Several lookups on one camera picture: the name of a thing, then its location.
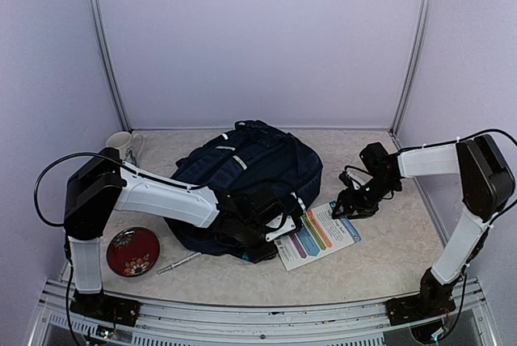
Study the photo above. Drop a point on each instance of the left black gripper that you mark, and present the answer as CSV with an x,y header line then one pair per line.
x,y
268,252

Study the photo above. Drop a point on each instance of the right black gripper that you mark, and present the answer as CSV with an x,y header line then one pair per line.
x,y
361,210

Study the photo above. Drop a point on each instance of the colourful comic booklet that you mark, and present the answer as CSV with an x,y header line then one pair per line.
x,y
319,236

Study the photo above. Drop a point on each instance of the navy blue student backpack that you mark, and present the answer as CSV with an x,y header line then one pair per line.
x,y
256,167

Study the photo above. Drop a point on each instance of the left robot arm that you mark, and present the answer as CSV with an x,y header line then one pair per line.
x,y
105,184

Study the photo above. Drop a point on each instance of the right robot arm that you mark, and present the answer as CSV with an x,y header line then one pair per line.
x,y
485,191

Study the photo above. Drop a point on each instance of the clear plastic syringe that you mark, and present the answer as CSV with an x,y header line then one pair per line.
x,y
179,263

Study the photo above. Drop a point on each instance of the red floral plate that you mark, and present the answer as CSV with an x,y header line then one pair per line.
x,y
133,252

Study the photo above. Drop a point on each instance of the white patterned ceramic cup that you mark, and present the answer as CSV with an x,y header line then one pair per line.
x,y
128,144

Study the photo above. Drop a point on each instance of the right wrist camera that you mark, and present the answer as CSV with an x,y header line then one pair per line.
x,y
350,179

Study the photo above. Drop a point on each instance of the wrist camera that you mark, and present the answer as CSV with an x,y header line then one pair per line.
x,y
287,221
350,179

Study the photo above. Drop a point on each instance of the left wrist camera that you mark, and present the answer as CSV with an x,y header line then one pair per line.
x,y
287,221

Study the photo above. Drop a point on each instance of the front aluminium rail base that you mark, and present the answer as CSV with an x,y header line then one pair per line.
x,y
162,322

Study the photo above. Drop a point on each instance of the right aluminium frame post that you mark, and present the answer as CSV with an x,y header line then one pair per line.
x,y
424,11

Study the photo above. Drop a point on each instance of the aluminium frame post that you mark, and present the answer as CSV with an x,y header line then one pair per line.
x,y
107,65
424,11

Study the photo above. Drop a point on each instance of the left aluminium frame post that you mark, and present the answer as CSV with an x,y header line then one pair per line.
x,y
107,65

